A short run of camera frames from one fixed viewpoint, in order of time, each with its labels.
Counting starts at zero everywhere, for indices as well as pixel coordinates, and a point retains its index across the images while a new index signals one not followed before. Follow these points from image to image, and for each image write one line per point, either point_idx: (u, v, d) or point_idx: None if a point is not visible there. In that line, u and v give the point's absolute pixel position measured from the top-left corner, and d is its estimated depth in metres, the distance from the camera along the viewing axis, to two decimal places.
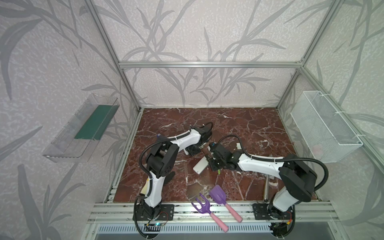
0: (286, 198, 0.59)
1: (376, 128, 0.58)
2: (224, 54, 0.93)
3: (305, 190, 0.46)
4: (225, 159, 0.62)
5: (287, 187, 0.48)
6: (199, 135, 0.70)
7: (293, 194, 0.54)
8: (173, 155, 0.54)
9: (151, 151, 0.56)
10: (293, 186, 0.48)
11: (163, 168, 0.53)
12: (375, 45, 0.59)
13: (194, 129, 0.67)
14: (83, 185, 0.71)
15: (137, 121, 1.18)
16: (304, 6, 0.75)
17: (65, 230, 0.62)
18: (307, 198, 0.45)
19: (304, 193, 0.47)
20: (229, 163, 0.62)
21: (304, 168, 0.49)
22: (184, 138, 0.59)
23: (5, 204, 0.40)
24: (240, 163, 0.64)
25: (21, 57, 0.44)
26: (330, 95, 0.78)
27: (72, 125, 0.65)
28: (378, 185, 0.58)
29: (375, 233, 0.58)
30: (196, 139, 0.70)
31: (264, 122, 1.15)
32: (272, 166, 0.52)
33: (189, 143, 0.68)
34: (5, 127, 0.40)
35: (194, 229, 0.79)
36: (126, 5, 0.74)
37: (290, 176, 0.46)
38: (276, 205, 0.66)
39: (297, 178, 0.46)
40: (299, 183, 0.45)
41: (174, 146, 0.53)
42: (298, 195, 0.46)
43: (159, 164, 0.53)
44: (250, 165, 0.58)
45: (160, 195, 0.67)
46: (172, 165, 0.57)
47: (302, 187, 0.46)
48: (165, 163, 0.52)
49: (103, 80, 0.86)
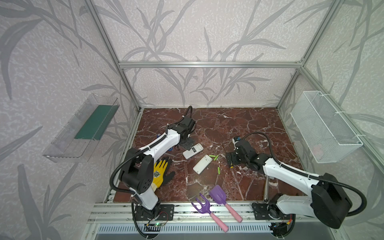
0: (297, 206, 0.57)
1: (376, 128, 0.58)
2: (224, 54, 0.93)
3: (336, 217, 0.42)
4: (249, 157, 0.67)
5: (314, 206, 0.46)
6: (178, 135, 0.63)
7: (320, 216, 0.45)
8: (147, 168, 0.46)
9: (124, 168, 0.49)
10: (322, 207, 0.44)
11: (140, 184, 0.47)
12: (375, 45, 0.59)
13: (171, 129, 0.61)
14: (83, 185, 0.71)
15: (137, 121, 1.18)
16: (304, 6, 0.75)
17: (64, 230, 0.61)
18: (333, 223, 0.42)
19: (335, 220, 0.42)
20: (252, 163, 0.64)
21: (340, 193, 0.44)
22: (161, 143, 0.53)
23: (5, 204, 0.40)
24: (266, 167, 0.60)
25: (21, 57, 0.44)
26: (330, 95, 0.78)
27: (72, 125, 0.65)
28: (378, 185, 0.58)
29: (375, 233, 0.58)
30: (175, 140, 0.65)
31: (264, 122, 1.15)
32: (305, 180, 0.47)
33: (168, 146, 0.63)
34: (5, 127, 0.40)
35: (194, 229, 0.79)
36: (126, 5, 0.74)
37: (324, 197, 0.42)
38: (279, 205, 0.65)
39: (331, 200, 0.43)
40: (332, 207, 0.42)
41: (147, 158, 0.46)
42: (325, 217, 0.45)
43: (135, 180, 0.47)
44: (276, 172, 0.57)
45: (156, 197, 0.66)
46: (150, 178, 0.51)
47: (334, 213, 0.42)
48: (141, 179, 0.47)
49: (103, 80, 0.86)
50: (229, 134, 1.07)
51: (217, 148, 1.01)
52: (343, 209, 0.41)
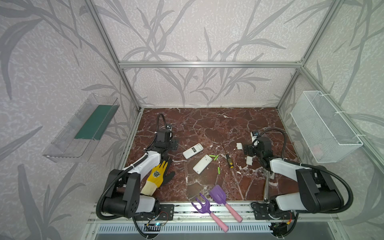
0: (293, 199, 0.56)
1: (376, 128, 0.58)
2: (224, 54, 0.93)
3: (314, 196, 0.44)
4: (264, 154, 0.72)
5: (299, 189, 0.49)
6: (158, 155, 0.63)
7: (304, 201, 0.48)
8: (135, 185, 0.44)
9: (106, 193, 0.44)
10: (304, 187, 0.47)
11: (128, 206, 0.43)
12: (375, 45, 0.59)
13: (151, 151, 0.60)
14: (83, 185, 0.71)
15: (137, 121, 1.18)
16: (304, 6, 0.75)
17: (64, 230, 0.61)
18: (312, 207, 0.44)
19: (312, 199, 0.44)
20: (264, 160, 0.70)
21: (329, 185, 0.46)
22: (144, 162, 0.52)
23: (5, 204, 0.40)
24: (272, 161, 0.67)
25: (21, 57, 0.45)
26: (330, 95, 0.78)
27: (72, 125, 0.65)
28: (378, 185, 0.58)
29: (375, 233, 0.58)
30: (156, 160, 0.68)
31: (264, 122, 1.15)
32: (298, 167, 0.48)
33: (149, 167, 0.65)
34: (5, 127, 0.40)
35: (194, 229, 0.79)
36: (126, 5, 0.74)
37: (307, 177, 0.47)
38: (277, 199, 0.66)
39: (313, 182, 0.46)
40: (311, 187, 0.45)
41: (133, 176, 0.44)
42: (307, 202, 0.46)
43: (121, 204, 0.43)
44: (279, 166, 0.63)
45: (152, 198, 0.64)
46: (137, 198, 0.46)
47: (312, 192, 0.44)
48: (129, 200, 0.43)
49: (103, 80, 0.86)
50: (229, 134, 1.07)
51: (217, 148, 1.01)
52: (325, 195, 0.44)
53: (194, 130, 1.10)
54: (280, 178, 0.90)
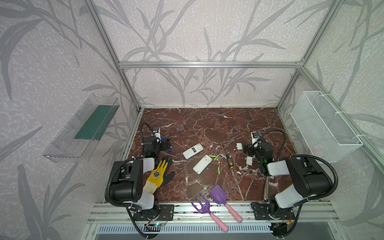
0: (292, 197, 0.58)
1: (376, 128, 0.58)
2: (224, 54, 0.93)
3: (302, 178, 0.47)
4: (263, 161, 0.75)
5: (291, 178, 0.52)
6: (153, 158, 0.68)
7: (297, 188, 0.50)
8: (140, 167, 0.48)
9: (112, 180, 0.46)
10: (294, 173, 0.51)
11: (135, 184, 0.45)
12: (375, 45, 0.59)
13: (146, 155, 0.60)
14: (83, 185, 0.71)
15: (137, 121, 1.18)
16: (304, 7, 0.75)
17: (64, 230, 0.61)
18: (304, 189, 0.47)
19: (302, 181, 0.47)
20: (263, 166, 0.73)
21: (317, 168, 0.50)
22: None
23: (5, 204, 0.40)
24: (268, 165, 0.71)
25: (21, 57, 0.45)
26: (330, 95, 0.78)
27: (72, 125, 0.65)
28: (377, 185, 0.58)
29: (375, 234, 0.58)
30: (151, 164, 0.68)
31: (264, 122, 1.15)
32: None
33: (145, 168, 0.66)
34: (5, 127, 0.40)
35: (194, 229, 0.79)
36: (126, 5, 0.74)
37: (293, 162, 0.51)
38: (277, 198, 0.66)
39: (300, 166, 0.50)
40: (299, 169, 0.49)
41: (137, 161, 0.49)
42: (299, 186, 0.49)
43: (128, 185, 0.45)
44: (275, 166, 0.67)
45: (151, 197, 0.64)
46: (141, 183, 0.48)
47: (300, 174, 0.48)
48: (135, 180, 0.46)
49: (103, 80, 0.86)
50: (229, 134, 1.07)
51: (217, 148, 1.01)
52: (313, 177, 0.47)
53: (194, 130, 1.10)
54: (280, 178, 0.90)
